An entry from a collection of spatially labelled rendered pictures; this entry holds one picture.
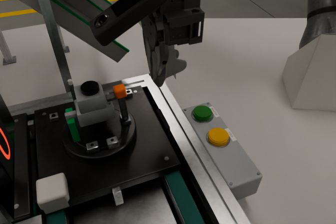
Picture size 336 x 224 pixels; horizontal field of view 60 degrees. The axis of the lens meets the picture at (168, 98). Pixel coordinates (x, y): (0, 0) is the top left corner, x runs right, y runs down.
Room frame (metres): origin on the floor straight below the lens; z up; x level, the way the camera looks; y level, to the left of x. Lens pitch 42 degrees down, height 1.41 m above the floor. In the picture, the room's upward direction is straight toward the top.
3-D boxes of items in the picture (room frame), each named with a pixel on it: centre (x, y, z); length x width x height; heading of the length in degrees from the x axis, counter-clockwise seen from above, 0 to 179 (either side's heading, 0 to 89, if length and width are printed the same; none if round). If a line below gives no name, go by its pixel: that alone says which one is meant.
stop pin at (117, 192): (0.26, 0.09, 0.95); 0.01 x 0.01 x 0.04; 21
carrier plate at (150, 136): (0.38, 0.13, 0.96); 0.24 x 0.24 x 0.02; 21
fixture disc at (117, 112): (0.38, 0.13, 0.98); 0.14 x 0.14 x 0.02
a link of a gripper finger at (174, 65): (0.41, 0.00, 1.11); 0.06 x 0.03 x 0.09; 111
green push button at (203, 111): (0.44, -0.07, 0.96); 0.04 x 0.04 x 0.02
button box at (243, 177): (0.38, -0.10, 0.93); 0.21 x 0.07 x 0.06; 21
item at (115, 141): (0.33, 0.10, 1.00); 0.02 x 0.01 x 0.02; 111
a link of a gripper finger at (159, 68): (0.40, 0.01, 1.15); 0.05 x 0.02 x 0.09; 21
